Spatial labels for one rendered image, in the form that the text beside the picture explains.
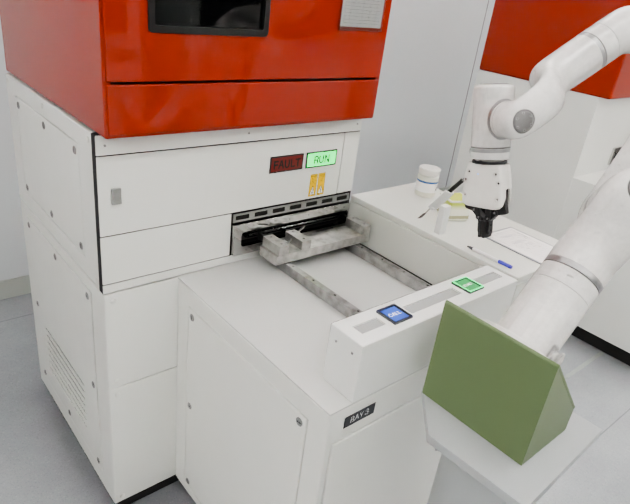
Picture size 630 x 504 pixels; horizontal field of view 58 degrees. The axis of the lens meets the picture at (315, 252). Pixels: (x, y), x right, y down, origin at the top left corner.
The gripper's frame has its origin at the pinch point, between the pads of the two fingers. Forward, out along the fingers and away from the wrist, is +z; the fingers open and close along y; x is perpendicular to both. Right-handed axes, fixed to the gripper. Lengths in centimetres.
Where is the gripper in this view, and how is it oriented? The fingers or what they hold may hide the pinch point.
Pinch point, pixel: (484, 228)
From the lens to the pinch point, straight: 135.2
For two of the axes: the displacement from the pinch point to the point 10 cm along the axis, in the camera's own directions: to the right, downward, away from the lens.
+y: 6.5, 2.1, -7.3
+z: 0.2, 9.6, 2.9
